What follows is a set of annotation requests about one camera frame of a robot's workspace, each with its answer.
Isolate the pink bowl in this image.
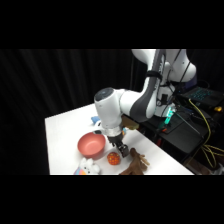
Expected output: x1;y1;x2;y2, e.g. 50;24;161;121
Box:
77;131;107;160

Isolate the white plush bunny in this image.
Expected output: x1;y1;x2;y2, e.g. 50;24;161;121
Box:
73;157;101;176

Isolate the blue plush bone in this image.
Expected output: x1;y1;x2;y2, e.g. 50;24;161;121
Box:
90;115;102;127

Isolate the brown plush moose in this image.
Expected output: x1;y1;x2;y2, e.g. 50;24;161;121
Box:
119;147;151;176

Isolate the red orange patterned ball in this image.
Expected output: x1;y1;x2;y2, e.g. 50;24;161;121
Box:
106;151;121;166

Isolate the black robot stand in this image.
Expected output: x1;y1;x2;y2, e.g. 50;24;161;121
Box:
121;96;224;165

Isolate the yellow cable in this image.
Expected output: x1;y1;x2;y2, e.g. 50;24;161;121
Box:
188;98;224;169

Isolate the black laptop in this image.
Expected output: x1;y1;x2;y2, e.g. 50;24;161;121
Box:
179;85;224;108

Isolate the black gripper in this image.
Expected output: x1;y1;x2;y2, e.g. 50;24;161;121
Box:
107;132;130;159

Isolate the black curtain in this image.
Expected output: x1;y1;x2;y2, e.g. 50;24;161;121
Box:
0;49;224;176

